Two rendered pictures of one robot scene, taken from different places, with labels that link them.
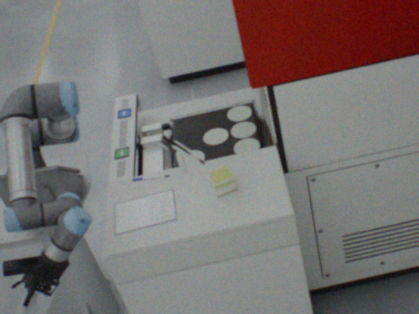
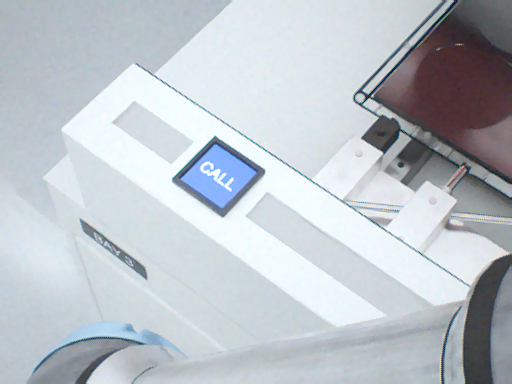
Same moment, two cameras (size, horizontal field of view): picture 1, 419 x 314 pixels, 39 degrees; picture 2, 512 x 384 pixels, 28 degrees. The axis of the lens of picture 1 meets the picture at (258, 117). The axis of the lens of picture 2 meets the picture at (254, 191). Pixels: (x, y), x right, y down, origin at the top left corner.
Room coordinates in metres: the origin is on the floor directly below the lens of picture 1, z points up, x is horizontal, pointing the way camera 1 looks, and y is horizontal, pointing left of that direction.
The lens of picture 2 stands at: (1.71, 0.86, 1.69)
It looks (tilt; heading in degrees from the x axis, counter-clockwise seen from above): 59 degrees down; 312
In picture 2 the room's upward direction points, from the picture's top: 2 degrees counter-clockwise
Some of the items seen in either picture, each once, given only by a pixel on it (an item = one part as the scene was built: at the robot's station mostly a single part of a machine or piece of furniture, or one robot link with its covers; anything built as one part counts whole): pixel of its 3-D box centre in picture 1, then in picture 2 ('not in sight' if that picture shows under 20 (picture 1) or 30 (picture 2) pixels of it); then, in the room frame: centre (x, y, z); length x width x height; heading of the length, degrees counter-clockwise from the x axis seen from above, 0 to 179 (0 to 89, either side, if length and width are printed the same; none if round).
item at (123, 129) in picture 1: (128, 146); (342, 305); (1.90, 0.54, 0.89); 0.55 x 0.09 x 0.14; 1
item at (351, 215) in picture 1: (350, 163); not in sight; (2.05, -0.38, 0.41); 0.82 x 0.71 x 0.82; 1
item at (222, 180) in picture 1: (223, 182); not in sight; (1.47, 0.16, 1.00); 0.07 x 0.07 x 0.07; 16
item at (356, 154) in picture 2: (151, 129); (341, 179); (1.98, 0.44, 0.89); 0.08 x 0.03 x 0.03; 91
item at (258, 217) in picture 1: (199, 211); not in sight; (1.46, 0.27, 0.89); 0.62 x 0.35 x 0.14; 91
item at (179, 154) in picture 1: (184, 156); not in sight; (1.60, 0.28, 1.03); 0.06 x 0.04 x 0.13; 91
